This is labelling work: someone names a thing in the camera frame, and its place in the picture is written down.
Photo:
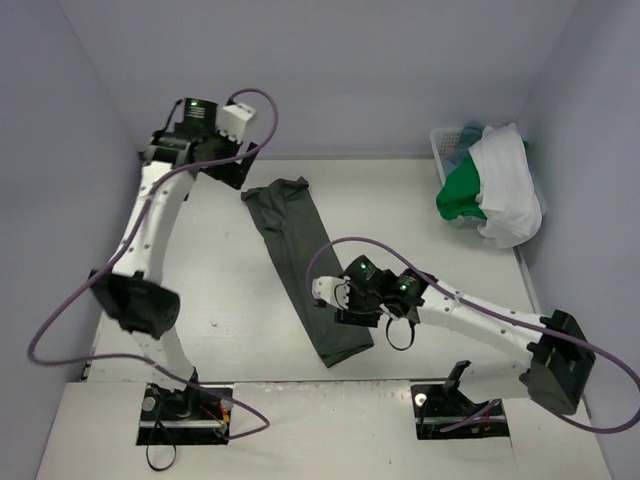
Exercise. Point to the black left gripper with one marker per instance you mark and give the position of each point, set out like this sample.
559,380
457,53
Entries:
232,167

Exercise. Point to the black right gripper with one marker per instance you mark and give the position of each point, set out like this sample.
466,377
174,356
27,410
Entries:
356,315

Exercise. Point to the grey t shirt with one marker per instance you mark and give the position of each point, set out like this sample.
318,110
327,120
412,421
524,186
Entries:
286,216

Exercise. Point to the white t shirt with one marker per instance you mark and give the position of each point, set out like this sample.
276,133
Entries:
507,196

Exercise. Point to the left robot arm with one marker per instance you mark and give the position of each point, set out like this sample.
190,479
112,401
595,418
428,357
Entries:
131,293

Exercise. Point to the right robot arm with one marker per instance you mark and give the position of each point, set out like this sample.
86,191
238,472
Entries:
551,365

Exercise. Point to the green t shirt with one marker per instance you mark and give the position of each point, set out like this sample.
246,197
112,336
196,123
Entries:
458,195

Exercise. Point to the white laundry basket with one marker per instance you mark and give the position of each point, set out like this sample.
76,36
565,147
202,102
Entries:
444,143

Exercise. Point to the light blue garment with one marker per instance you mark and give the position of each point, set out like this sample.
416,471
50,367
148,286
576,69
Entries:
471,133

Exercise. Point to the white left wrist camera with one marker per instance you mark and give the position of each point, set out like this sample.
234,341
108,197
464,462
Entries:
232,121

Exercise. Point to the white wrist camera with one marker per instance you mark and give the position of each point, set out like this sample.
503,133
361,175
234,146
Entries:
332,291
232,121

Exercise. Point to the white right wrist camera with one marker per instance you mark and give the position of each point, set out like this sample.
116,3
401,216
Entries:
332,291

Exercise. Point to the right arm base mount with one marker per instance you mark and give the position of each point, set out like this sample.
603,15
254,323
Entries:
442,412

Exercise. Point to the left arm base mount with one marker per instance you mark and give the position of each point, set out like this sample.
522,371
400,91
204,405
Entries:
165,420

